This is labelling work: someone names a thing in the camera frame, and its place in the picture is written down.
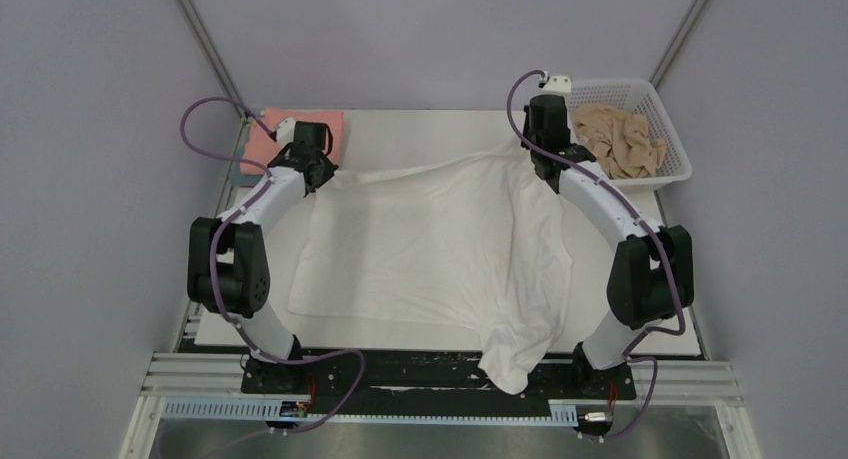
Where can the white t-shirt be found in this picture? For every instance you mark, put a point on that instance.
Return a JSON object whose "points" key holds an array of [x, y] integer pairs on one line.
{"points": [[476, 242]]}

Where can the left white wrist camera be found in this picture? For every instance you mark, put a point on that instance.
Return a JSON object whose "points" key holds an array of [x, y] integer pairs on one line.
{"points": [[285, 131]]}

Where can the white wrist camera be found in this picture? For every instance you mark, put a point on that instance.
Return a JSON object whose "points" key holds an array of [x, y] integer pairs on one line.
{"points": [[285, 131], [560, 85]]}

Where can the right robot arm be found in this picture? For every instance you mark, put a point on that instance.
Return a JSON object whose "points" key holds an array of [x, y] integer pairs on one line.
{"points": [[651, 277]]}

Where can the aluminium corner post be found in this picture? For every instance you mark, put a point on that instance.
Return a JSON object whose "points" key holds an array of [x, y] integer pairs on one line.
{"points": [[689, 21], [208, 48]]}

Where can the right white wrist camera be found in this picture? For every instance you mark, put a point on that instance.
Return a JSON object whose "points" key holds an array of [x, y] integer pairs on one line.
{"points": [[560, 85]]}

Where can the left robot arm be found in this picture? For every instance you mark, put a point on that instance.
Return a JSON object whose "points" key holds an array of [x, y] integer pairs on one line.
{"points": [[228, 271]]}

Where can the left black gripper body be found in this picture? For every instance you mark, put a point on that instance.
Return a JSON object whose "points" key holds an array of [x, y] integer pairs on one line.
{"points": [[327, 169]]}

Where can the left aluminium corner post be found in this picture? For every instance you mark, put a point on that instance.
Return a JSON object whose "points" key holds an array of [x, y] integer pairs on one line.
{"points": [[208, 48]]}

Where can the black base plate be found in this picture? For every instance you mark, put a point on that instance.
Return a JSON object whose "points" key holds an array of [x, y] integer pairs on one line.
{"points": [[432, 383]]}

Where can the white plastic basket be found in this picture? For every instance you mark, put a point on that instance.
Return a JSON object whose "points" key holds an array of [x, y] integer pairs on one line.
{"points": [[637, 96]]}

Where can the folded pink t-shirt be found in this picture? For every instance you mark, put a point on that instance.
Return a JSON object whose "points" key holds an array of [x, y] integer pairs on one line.
{"points": [[261, 149]]}

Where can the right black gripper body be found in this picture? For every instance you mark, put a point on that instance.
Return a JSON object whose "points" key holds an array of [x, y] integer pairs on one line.
{"points": [[525, 131]]}

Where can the right aluminium corner post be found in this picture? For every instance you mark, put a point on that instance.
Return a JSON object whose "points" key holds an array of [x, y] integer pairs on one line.
{"points": [[689, 21]]}

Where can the beige crumpled t-shirt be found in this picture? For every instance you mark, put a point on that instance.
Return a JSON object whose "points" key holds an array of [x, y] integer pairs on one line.
{"points": [[620, 141]]}

